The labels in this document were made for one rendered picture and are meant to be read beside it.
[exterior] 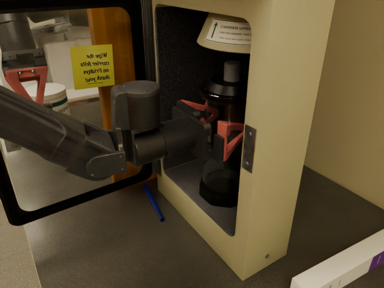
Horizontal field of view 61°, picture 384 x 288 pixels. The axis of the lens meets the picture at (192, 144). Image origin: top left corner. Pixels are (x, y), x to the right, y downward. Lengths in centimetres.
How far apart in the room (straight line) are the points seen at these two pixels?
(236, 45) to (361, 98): 43
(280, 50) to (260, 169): 17
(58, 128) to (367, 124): 67
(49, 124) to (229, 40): 28
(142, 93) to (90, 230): 38
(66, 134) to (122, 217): 34
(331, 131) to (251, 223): 45
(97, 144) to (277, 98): 25
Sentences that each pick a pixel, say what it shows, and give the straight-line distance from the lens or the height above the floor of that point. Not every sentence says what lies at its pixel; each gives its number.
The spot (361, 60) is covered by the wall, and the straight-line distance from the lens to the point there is 84.
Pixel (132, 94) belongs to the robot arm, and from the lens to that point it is 45.
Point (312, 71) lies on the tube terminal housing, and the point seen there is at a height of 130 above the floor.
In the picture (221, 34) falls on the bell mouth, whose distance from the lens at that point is 51.
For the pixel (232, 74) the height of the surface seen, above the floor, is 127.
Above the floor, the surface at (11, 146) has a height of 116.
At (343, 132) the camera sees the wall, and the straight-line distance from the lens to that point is 90.
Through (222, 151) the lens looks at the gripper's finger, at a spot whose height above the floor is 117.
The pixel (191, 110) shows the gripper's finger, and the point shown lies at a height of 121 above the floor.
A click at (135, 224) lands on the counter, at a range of 73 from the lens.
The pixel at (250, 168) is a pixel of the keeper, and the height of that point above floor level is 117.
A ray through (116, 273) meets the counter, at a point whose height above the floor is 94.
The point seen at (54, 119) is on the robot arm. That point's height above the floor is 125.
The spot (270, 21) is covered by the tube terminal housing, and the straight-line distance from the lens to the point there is 40.
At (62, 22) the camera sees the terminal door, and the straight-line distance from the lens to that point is 60.
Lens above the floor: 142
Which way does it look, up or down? 28 degrees down
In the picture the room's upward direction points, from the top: straight up
